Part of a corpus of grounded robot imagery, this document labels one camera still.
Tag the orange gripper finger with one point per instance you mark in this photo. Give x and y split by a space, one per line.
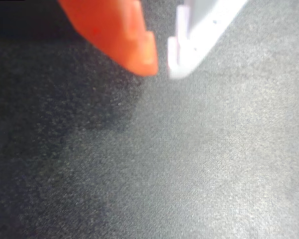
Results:
114 32

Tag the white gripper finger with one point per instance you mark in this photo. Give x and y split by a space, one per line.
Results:
204 27

